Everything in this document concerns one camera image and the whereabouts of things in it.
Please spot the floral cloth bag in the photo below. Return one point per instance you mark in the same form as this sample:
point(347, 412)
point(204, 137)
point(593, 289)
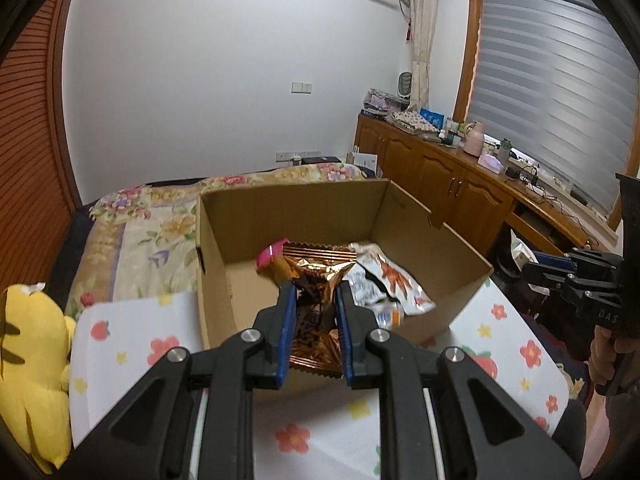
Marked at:
point(412, 121)

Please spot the copper foil snack packet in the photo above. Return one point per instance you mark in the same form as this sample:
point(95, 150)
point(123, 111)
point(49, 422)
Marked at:
point(315, 280)

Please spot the yellow plush toy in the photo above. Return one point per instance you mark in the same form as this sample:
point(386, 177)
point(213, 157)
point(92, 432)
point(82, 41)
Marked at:
point(30, 360)

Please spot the purple floral pouch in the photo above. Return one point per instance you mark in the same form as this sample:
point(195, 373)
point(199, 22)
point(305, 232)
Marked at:
point(385, 100)

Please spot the white wall outlets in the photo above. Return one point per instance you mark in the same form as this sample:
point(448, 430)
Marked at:
point(300, 155)

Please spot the wooden cabinet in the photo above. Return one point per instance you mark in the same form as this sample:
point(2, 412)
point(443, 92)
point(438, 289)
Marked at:
point(435, 170)

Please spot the white wall switch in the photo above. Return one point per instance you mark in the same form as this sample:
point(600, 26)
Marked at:
point(302, 87)

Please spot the blue box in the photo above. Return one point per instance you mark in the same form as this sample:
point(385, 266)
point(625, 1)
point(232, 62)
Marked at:
point(432, 119)

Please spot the pink thermos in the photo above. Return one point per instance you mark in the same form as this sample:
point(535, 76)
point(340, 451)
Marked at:
point(473, 140)

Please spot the fruit and flower print cloth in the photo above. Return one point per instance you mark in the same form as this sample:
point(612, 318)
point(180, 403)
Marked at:
point(125, 340)

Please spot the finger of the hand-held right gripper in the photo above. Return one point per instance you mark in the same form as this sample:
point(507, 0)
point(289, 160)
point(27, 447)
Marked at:
point(545, 277)
point(555, 261)

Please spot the small white box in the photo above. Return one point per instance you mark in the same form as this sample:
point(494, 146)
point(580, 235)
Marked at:
point(366, 161)

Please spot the wooden slatted door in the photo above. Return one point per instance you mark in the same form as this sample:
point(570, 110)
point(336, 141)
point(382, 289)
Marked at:
point(30, 135)

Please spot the person's right hand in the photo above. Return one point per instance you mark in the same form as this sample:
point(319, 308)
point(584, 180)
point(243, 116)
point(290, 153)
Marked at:
point(602, 360)

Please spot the pink snack packet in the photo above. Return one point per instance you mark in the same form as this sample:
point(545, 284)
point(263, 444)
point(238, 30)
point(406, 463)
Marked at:
point(267, 255)

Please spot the white snack packet blue edge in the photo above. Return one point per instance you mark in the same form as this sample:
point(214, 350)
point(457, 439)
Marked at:
point(400, 275)

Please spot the floral quilt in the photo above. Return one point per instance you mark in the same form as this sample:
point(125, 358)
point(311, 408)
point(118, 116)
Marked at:
point(150, 220)

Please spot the cream curtain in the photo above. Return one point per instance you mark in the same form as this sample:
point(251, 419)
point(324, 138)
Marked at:
point(422, 35)

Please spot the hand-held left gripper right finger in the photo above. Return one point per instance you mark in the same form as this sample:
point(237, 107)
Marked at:
point(345, 332)

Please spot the grey window blind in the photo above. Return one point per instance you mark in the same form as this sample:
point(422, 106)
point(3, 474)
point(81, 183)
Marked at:
point(550, 70)

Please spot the cardboard box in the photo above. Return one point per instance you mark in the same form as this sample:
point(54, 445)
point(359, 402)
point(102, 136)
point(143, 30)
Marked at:
point(300, 215)

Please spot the small white fan heater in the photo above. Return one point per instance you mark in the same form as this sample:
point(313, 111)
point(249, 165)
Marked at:
point(406, 86)

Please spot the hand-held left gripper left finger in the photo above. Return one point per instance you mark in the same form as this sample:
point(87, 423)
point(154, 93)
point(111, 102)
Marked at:
point(286, 332)

